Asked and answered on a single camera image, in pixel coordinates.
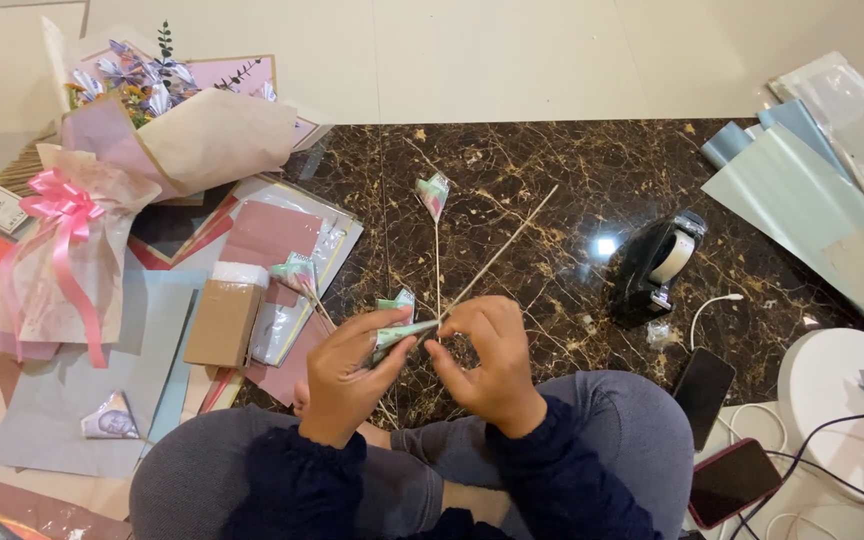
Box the thin wooden stick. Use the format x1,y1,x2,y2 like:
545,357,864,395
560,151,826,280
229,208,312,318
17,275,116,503
413,183,561,348

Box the folded banknote on stick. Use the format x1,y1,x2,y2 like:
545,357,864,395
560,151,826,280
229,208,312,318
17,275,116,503
414,172,452,320
270,251,337,331

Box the light blue paper rolls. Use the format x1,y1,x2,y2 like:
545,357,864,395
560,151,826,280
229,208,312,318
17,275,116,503
699,97,864,335

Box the black tape dispenser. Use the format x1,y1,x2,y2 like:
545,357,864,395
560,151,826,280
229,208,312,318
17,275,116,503
606,210,709,330

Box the pink ribbon bow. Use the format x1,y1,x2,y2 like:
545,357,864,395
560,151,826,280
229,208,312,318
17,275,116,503
0,166,109,370

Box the red-cased phone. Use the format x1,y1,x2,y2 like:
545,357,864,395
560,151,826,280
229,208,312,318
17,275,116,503
687,438,784,531

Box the paper-wrapped flower bouquet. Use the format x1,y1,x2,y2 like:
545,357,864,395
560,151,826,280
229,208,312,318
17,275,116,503
0,16,336,369

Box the green banknote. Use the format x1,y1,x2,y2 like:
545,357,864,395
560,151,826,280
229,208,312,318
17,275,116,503
375,288,417,327
369,318,442,367

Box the person's left leg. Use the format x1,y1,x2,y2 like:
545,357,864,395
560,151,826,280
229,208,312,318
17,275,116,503
129,405,444,540

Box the grey paper sheet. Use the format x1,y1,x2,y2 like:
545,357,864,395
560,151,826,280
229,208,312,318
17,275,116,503
0,268,210,481

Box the dusty pink paper sheet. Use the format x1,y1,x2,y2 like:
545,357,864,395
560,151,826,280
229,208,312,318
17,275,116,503
243,311,337,408

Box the plastic-sleeved pack of paper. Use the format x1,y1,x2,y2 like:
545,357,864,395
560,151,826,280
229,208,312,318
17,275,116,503
173,174,366,370

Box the black cable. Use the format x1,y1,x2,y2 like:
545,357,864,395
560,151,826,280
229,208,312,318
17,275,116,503
728,408,864,540

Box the person's right hand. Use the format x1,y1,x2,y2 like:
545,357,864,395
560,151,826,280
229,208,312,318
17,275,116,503
423,294,549,441

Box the white round stool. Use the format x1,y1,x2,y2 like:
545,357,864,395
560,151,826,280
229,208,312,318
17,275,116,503
777,327,864,513

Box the folded grey banknote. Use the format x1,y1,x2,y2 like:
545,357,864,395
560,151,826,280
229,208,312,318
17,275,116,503
80,390,141,441

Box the bundle of wooden sticks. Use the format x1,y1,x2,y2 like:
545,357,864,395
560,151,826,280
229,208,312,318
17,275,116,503
0,131,62,199

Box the clear cellophane sheet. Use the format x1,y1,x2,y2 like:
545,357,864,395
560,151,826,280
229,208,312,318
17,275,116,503
767,51,864,252

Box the black phone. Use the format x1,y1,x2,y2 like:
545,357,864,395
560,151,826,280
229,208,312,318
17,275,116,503
671,346,738,453

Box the brown cardboard box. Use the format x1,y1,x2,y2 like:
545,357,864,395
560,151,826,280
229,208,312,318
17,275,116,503
183,261,271,370

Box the brown paper sheet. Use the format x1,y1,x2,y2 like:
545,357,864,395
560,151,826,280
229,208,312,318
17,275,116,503
0,465,135,540

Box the person's left hand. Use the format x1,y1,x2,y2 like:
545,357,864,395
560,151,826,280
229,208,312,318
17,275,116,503
297,305,420,450

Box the person's leg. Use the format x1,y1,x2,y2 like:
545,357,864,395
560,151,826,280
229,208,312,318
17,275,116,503
129,405,444,540
390,369,696,540

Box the white charging cable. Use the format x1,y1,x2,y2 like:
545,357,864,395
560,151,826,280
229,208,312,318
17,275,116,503
689,292,745,352

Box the person's right leg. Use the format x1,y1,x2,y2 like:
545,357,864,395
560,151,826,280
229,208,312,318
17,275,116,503
390,369,696,540

